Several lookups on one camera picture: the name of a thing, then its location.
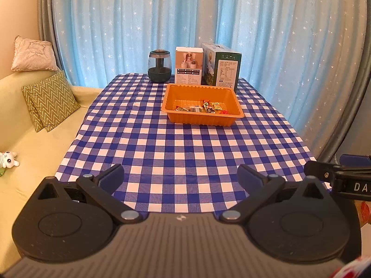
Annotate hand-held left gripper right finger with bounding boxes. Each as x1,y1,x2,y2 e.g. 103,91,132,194
219,164,334,225

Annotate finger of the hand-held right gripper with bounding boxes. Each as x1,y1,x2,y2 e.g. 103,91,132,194
304,160,341,185
339,154,371,168

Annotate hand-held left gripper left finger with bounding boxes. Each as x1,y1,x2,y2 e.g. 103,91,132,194
30,164,142,224

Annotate orange plastic tray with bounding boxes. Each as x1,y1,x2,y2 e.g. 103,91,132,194
161,83,245,127

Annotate dark green snack packet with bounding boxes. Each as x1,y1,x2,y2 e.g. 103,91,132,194
202,100,222,114

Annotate grey curtain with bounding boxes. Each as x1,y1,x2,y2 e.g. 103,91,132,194
37,0,62,72
317,20,369,163

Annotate blue white checked tablecloth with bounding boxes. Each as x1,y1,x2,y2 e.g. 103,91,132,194
55,73,333,212

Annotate yellow green sofa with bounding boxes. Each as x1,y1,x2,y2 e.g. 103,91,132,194
0,71,104,264

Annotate green zigzag pillow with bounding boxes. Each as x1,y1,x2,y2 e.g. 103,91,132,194
30,70,81,133
21,85,45,133

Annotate white plush toy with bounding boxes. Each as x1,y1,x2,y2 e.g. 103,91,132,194
0,150,20,177

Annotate green milk carton box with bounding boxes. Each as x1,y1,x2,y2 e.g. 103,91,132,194
201,42,242,90

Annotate dark green glass humidifier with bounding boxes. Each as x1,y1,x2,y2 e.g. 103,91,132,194
147,49,172,83

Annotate white humidifier box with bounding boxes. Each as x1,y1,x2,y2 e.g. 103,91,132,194
173,46,204,85

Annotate blue star curtain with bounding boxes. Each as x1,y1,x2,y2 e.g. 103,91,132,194
51,0,366,151

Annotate beige marbled pillow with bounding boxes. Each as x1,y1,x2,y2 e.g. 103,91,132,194
11,36,59,72

